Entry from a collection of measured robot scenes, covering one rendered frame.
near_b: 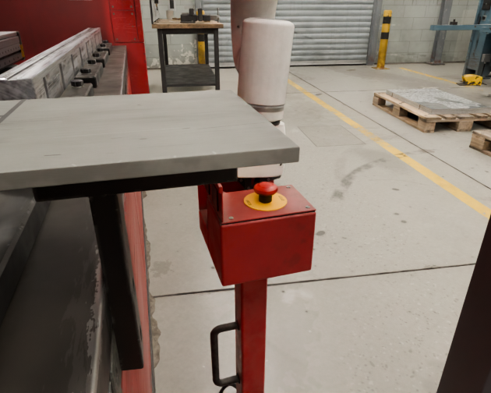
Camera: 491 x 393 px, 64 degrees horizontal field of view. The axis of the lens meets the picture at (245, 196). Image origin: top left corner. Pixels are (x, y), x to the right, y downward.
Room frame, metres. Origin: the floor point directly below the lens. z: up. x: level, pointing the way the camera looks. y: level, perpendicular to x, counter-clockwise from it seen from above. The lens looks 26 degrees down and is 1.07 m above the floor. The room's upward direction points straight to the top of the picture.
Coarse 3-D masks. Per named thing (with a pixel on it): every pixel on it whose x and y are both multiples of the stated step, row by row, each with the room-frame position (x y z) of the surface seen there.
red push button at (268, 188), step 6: (258, 186) 0.59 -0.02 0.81; (264, 186) 0.58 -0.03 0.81; (270, 186) 0.59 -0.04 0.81; (276, 186) 0.59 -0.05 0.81; (258, 192) 0.58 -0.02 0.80; (264, 192) 0.57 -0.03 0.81; (270, 192) 0.57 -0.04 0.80; (276, 192) 0.58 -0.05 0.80; (264, 198) 0.58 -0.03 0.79; (270, 198) 0.59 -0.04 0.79
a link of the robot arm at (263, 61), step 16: (256, 32) 0.66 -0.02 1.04; (272, 32) 0.65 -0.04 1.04; (288, 32) 0.67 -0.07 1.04; (256, 48) 0.66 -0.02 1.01; (272, 48) 0.65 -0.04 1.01; (288, 48) 0.67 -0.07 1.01; (240, 64) 0.68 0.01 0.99; (256, 64) 0.66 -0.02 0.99; (272, 64) 0.65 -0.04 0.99; (288, 64) 0.68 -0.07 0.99; (240, 80) 0.68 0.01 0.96; (256, 80) 0.65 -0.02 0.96; (272, 80) 0.65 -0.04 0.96; (240, 96) 0.67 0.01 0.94; (256, 96) 0.65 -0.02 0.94; (272, 96) 0.65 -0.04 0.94
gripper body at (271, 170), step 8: (280, 120) 0.69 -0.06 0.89; (280, 128) 0.68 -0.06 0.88; (240, 168) 0.65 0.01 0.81; (248, 168) 0.66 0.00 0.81; (256, 168) 0.66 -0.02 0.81; (264, 168) 0.67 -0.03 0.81; (272, 168) 0.67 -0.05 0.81; (280, 168) 0.68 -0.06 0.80; (240, 176) 0.65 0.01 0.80; (248, 176) 0.66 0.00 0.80; (256, 176) 0.66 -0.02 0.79; (264, 176) 0.67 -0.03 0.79; (272, 176) 0.67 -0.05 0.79
